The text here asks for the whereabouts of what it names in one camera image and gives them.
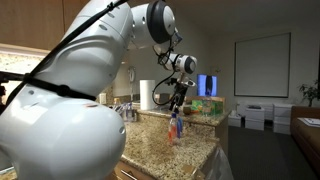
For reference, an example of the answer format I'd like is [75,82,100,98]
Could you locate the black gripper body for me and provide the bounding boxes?
[173,84,190,103]

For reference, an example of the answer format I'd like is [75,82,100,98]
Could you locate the clear blue-capped water bottle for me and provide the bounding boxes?
[202,95,213,116]
[175,111,184,139]
[167,112,179,146]

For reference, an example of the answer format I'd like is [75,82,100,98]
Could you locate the clear plastic bag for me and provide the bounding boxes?
[199,144,234,180]

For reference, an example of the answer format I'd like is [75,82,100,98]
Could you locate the dark item in plastic wrap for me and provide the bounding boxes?
[154,103,172,112]

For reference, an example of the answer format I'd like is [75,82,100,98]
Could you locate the small brown round object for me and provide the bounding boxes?
[182,104,194,116]

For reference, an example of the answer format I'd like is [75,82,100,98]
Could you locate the green tissue box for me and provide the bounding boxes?
[190,99,224,117]

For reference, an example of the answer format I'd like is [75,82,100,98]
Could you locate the blue picture panel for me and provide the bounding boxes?
[196,73,218,97]

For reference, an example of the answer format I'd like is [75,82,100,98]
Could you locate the white paper towel roll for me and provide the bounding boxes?
[139,79,157,111]

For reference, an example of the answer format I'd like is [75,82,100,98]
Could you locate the wooden board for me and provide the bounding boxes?
[184,95,226,103]

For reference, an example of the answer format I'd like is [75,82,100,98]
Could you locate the plastic wrapped bottle pack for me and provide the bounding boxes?
[111,101,138,123]

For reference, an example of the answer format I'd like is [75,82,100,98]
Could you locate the wooden cabinet front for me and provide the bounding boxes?
[113,159,158,180]

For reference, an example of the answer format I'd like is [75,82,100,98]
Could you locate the white drawer unit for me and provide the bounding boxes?
[272,102,294,135]
[244,104,267,131]

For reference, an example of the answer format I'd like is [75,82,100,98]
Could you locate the white projector screen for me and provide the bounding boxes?
[234,32,292,99]

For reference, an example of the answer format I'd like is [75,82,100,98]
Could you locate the green potted plant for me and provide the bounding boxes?
[298,79,320,108]

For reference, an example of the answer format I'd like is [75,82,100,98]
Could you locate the white paper sheet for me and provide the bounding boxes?
[297,117,320,128]

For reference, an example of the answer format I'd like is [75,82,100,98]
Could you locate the brown couch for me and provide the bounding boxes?
[290,105,320,174]

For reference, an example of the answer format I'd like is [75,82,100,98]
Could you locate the thin black camera cable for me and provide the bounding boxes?
[152,31,183,107]

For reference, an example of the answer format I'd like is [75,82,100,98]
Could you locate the white wall phone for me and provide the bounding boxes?
[128,65,137,83]

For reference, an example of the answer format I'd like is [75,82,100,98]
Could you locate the white wall outlet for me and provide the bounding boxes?
[99,92,108,105]

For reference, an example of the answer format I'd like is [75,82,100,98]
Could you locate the metal drawer handle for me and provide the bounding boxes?
[120,169,138,180]

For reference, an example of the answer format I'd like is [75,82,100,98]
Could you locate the black cable strap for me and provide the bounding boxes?
[23,73,98,101]

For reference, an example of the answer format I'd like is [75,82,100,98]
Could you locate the wooden wall cabinets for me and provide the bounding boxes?
[0,0,91,53]

